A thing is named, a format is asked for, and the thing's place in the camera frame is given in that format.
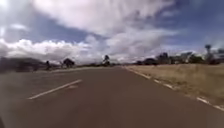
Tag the dark tree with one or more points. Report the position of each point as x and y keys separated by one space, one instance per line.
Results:
x=106 y=60
x=68 y=62

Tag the grey asphalt road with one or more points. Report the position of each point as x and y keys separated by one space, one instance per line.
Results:
x=110 y=100

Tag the white painted edge line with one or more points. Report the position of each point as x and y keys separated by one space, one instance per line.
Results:
x=166 y=85

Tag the white painted centre line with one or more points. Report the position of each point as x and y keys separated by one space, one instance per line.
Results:
x=55 y=89

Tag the row of trees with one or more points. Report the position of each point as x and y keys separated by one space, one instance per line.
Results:
x=186 y=59

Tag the dry grass field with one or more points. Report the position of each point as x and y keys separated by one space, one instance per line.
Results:
x=186 y=76

